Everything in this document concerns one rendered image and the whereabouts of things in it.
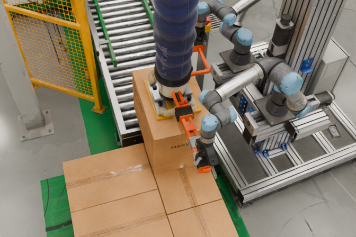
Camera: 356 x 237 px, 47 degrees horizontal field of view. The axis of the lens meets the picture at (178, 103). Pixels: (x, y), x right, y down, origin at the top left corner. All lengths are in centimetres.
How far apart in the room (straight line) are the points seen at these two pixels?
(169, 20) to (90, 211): 140
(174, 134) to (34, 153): 170
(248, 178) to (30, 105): 192
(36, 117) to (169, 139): 168
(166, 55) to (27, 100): 171
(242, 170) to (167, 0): 180
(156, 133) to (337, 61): 129
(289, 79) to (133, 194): 135
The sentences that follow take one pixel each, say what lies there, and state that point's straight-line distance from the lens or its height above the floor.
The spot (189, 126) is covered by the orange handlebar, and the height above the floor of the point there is 122.
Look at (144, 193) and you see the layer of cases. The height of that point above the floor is 54.
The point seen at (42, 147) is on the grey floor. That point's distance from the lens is 384.
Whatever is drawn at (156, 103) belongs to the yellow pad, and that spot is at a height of 110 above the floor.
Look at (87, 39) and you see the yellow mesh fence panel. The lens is 333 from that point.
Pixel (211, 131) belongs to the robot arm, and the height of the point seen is 151.
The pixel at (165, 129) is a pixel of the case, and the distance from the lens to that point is 248.
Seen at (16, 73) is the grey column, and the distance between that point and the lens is 343.
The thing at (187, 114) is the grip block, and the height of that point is 122.
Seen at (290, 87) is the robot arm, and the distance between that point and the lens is 213.
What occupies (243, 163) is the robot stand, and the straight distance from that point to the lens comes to 343.
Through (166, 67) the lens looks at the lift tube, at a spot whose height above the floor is 142.
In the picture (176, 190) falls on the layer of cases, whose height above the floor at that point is 54.
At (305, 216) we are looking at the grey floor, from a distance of 357.
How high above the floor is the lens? 308
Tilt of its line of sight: 50 degrees down
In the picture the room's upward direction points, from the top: 3 degrees clockwise
